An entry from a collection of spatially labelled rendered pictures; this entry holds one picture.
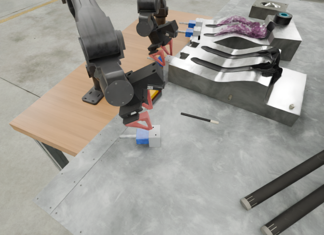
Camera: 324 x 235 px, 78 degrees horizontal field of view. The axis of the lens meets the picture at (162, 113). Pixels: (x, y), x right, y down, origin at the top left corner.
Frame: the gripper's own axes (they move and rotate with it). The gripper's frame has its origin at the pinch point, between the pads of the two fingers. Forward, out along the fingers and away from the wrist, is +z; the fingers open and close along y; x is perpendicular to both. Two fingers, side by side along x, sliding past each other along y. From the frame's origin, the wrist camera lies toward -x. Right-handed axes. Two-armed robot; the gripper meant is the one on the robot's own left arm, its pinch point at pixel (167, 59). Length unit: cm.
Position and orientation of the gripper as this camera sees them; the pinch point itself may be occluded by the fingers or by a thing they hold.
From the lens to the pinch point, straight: 94.0
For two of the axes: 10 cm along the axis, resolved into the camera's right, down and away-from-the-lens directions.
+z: 4.4, 7.4, 5.1
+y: 4.2, -6.7, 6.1
